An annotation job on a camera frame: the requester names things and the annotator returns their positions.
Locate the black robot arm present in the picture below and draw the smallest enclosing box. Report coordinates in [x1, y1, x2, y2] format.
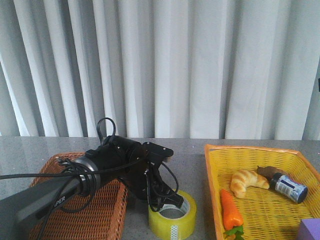
[0, 135, 184, 240]

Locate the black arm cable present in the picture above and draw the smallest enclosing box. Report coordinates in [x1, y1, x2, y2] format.
[0, 117, 181, 240]

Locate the orange toy carrot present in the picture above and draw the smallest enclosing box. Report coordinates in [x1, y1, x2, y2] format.
[220, 189, 244, 240]

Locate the toy croissant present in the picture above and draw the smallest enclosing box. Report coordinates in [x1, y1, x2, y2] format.
[230, 169, 270, 199]

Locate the brown wicker basket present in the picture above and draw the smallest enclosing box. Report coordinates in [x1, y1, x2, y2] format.
[40, 152, 128, 240]

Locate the white pleated curtain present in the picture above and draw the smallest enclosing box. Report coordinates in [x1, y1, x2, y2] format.
[0, 0, 320, 140]

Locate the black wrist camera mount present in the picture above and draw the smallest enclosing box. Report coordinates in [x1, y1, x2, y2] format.
[142, 141, 174, 167]

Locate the yellow clear packing tape roll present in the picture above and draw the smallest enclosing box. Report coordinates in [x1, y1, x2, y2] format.
[148, 190, 197, 240]

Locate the blue labelled small bottle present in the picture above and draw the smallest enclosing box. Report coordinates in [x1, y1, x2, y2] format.
[269, 172, 309, 204]

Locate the brown dried leaf object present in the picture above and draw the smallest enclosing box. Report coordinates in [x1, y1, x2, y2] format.
[257, 166, 288, 179]

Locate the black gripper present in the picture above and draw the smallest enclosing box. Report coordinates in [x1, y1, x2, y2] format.
[84, 135, 184, 209]

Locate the purple foam block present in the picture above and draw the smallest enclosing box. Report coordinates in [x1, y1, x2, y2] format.
[296, 218, 320, 240]

